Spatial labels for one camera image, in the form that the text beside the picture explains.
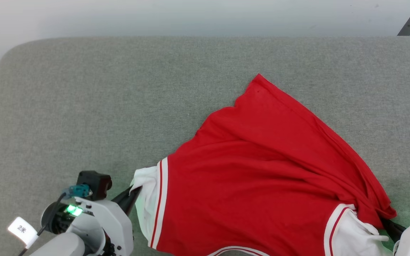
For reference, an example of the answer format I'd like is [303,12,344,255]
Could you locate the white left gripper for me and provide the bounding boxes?
[68,186,142,256]

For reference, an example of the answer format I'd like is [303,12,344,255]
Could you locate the red and white garment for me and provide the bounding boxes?
[130,74,398,256]

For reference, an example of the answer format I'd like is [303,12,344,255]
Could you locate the teal cable connector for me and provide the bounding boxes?
[63,184,93,199]

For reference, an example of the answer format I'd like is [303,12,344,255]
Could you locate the white paper cable label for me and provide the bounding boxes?
[7,217,39,249]

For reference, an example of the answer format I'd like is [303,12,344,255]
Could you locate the grey fabric sofa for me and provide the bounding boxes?
[0,36,410,256]

